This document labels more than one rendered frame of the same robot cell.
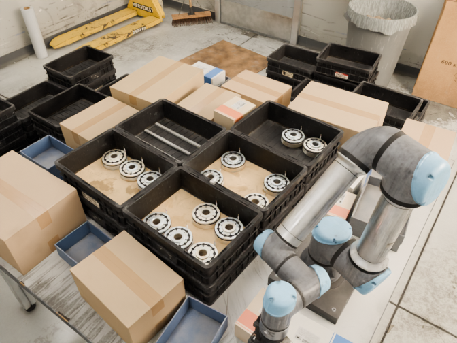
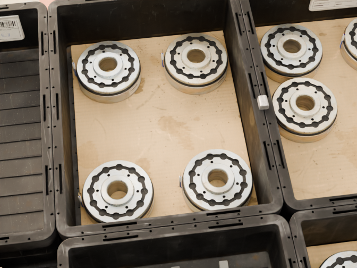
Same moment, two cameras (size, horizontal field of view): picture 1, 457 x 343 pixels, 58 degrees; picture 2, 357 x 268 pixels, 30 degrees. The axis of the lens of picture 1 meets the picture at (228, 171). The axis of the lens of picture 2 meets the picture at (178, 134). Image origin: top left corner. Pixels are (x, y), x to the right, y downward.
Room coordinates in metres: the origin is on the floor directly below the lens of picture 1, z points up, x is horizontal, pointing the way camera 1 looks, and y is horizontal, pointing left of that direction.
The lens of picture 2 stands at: (1.56, 0.32, 1.74)
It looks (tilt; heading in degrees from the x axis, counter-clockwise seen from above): 60 degrees down; 224
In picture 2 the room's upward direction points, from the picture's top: straight up
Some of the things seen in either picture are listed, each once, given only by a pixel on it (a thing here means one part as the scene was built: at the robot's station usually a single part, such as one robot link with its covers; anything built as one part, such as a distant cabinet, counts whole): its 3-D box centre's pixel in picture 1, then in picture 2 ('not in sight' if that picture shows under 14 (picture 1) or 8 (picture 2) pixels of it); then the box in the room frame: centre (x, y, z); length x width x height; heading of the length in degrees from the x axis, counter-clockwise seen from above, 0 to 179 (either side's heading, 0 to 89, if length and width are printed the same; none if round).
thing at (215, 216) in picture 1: (206, 213); (304, 105); (1.02, 0.08, 0.86); 0.10 x 0.10 x 0.01
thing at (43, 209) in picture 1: (18, 208); not in sight; (1.10, 0.82, 0.80); 0.40 x 0.30 x 0.20; 55
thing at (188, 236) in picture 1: (177, 237); not in sight; (0.91, 0.17, 0.86); 0.10 x 0.10 x 0.01
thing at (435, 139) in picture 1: (418, 156); not in sight; (1.44, -0.86, 0.78); 0.30 x 0.22 x 0.16; 149
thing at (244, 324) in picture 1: (264, 320); not in sight; (0.67, -0.11, 0.74); 0.16 x 0.12 x 0.07; 144
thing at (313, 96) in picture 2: (205, 212); (305, 103); (1.02, 0.08, 0.86); 0.05 x 0.05 x 0.01
